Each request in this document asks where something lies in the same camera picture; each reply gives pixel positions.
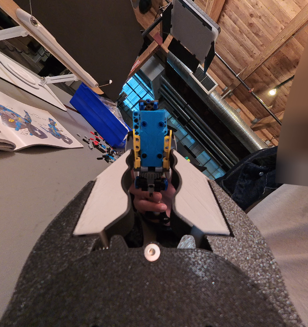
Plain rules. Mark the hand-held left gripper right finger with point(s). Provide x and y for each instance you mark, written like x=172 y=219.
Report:
x=200 y=201

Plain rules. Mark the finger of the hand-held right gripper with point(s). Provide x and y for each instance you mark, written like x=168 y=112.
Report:
x=127 y=143
x=174 y=145

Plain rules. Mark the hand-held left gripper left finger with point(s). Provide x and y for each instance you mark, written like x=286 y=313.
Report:
x=102 y=201

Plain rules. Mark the blue yellow brick assembly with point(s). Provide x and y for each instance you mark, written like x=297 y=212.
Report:
x=151 y=138

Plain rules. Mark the pile of small brick parts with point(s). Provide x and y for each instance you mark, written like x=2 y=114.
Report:
x=102 y=148

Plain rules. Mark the grey desk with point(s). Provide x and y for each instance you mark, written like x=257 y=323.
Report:
x=41 y=191

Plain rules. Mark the white desk lamp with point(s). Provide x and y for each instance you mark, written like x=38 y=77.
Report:
x=49 y=43

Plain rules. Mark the person's right hand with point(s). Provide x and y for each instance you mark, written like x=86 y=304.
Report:
x=148 y=203

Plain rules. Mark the crumpled clear plastic bag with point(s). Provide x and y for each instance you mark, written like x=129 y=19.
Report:
x=111 y=107

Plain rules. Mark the blue storage bin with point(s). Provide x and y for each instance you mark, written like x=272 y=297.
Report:
x=97 y=115

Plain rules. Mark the dark denim jacket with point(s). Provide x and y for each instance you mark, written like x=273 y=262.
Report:
x=251 y=176

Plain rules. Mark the person's white shirt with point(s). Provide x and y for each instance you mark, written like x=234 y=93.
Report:
x=289 y=242

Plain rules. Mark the open instruction booklet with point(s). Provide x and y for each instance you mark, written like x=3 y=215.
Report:
x=28 y=122

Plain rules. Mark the round ceiling lamp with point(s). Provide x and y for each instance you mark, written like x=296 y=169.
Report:
x=272 y=92

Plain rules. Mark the black partition panel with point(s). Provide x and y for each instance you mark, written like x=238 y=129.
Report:
x=87 y=38

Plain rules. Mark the overhead studio light panel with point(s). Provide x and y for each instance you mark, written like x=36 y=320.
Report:
x=192 y=28

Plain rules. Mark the silver ventilation duct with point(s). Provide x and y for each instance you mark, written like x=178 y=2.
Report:
x=233 y=120

